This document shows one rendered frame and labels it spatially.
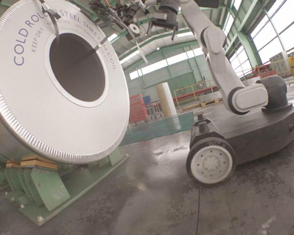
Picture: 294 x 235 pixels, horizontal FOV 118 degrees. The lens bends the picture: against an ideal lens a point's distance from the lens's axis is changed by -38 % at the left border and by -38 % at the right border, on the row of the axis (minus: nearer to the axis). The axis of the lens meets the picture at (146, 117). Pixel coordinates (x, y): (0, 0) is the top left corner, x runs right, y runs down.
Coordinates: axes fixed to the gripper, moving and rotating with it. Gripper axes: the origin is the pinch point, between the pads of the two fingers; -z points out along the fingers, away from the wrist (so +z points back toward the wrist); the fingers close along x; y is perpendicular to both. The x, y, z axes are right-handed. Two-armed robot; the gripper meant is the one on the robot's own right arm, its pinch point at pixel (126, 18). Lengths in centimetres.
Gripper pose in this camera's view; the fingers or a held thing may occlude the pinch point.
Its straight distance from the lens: 149.4
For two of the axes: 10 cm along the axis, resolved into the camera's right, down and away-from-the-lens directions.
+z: 5.4, -8.4, -0.3
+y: -4.8, -2.7, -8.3
